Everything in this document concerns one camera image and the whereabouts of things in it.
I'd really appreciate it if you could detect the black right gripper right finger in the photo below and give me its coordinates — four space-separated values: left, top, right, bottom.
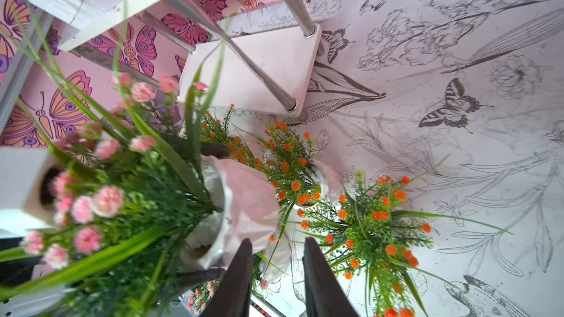
303 238 358 317

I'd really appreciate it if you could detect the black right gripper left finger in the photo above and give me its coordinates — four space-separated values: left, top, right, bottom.
201 239 254 317

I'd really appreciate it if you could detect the pink flower pot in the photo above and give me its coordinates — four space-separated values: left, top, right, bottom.
184 280 220 316
0 8 283 317

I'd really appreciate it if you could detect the white two-tier rack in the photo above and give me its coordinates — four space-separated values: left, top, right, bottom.
28 0 322 116

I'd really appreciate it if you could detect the orange flower pot far right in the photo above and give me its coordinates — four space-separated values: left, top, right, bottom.
294 171 512 317

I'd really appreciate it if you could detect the orange flower pot far left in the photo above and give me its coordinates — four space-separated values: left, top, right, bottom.
201 104 246 163

